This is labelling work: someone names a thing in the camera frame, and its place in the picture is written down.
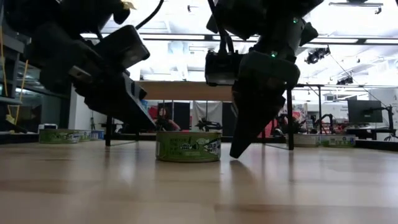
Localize background robot with green light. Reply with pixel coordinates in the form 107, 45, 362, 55
195, 117, 223, 133

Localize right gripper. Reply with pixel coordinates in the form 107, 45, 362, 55
229, 49, 302, 159

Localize red curtain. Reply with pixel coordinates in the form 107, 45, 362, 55
258, 119, 278, 138

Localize blue white seafood can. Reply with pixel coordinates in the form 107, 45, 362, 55
90, 129, 105, 141

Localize black partition panel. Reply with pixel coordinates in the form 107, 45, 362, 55
157, 101, 191, 131
222, 101, 237, 131

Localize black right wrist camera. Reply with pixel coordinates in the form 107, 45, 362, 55
204, 49, 246, 87

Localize person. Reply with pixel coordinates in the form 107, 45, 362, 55
154, 107, 181, 131

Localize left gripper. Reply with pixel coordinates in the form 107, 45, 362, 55
24, 29, 155, 131

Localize black ceiling spotlight cluster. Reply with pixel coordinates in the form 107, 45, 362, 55
304, 45, 331, 65

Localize black background table frame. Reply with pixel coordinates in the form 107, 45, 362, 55
294, 82, 326, 135

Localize black ceiling light rail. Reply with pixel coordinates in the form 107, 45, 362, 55
80, 32, 398, 46

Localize black right camera cable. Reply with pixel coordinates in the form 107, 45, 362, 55
207, 0, 236, 54

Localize dark green tuna can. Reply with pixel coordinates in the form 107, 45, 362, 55
155, 130, 223, 163
39, 128, 80, 144

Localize black camera cable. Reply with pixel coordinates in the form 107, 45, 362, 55
207, 0, 236, 54
134, 0, 165, 30

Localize black table edge rail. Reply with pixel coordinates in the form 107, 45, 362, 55
0, 133, 398, 153

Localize black computer monitor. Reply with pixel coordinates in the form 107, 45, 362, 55
347, 99, 384, 124

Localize colourful poster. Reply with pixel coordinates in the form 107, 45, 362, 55
294, 101, 308, 127

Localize white hanging sheet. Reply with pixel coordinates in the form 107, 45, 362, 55
192, 101, 223, 131

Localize wooden shelf with black legs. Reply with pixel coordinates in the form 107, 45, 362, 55
104, 80, 295, 151

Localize dark metal rack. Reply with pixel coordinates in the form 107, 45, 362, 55
0, 30, 25, 134

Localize black background desk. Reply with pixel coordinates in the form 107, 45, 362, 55
345, 126, 398, 141

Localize black left camera cable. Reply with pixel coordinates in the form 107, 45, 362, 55
134, 0, 165, 30

